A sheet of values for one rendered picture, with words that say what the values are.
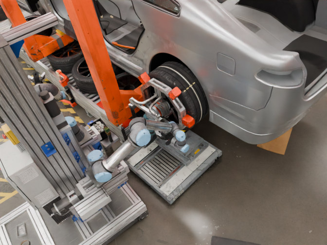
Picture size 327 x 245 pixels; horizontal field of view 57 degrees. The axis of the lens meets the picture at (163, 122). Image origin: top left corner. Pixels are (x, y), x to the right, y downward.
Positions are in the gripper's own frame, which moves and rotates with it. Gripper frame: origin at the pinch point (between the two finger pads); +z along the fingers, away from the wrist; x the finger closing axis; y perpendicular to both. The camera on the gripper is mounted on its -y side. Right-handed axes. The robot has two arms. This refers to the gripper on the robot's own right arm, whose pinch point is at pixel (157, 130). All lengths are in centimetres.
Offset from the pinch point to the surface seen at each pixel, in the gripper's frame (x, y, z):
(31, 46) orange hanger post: 2, -8, 253
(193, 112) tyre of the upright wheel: -31.1, 8.0, -15.7
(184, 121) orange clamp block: -20.4, 4.1, -13.5
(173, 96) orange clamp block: -20.5, 29.1, -4.3
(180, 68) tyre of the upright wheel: -46, 34, 11
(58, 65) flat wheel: -14, -41, 233
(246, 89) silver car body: -43, 50, -59
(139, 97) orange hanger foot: -28, -15, 61
